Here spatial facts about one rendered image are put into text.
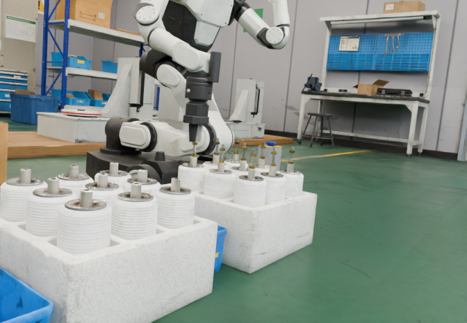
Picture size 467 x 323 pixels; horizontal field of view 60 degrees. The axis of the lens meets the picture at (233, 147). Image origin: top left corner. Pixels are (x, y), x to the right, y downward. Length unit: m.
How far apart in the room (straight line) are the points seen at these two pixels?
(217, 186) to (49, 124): 2.44
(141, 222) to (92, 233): 0.12
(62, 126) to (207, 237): 2.51
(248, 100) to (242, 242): 3.97
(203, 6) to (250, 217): 0.93
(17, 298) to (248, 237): 0.59
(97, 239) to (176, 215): 0.21
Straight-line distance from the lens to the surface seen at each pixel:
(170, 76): 1.78
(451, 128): 6.16
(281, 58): 7.14
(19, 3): 7.66
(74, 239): 0.79
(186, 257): 0.93
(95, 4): 6.64
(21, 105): 5.79
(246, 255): 1.17
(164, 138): 1.85
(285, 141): 5.49
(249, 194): 1.17
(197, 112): 1.29
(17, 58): 7.56
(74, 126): 3.23
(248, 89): 5.06
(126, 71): 3.70
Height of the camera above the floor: 0.46
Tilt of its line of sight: 6 degrees down
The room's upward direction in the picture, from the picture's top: 5 degrees clockwise
